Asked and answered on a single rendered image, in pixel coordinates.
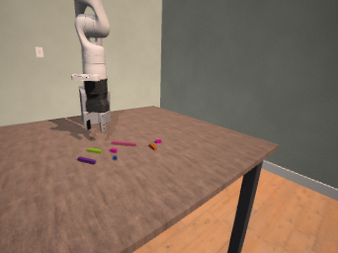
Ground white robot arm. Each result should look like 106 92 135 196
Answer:
74 0 110 67

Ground orange rod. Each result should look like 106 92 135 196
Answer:
149 143 157 150

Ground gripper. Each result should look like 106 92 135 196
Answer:
71 63 110 131

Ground lime green rod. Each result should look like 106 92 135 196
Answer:
87 148 102 154

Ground purple rod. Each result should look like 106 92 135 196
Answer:
77 157 96 165

